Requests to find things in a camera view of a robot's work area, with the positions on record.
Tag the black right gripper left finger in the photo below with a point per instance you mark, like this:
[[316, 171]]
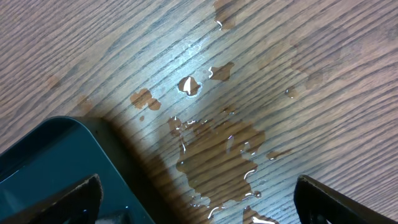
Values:
[[78, 203]]

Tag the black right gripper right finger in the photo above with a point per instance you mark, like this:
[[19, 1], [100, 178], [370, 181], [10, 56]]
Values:
[[315, 203]]

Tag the black plastic water tray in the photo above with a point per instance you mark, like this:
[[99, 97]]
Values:
[[63, 150]]

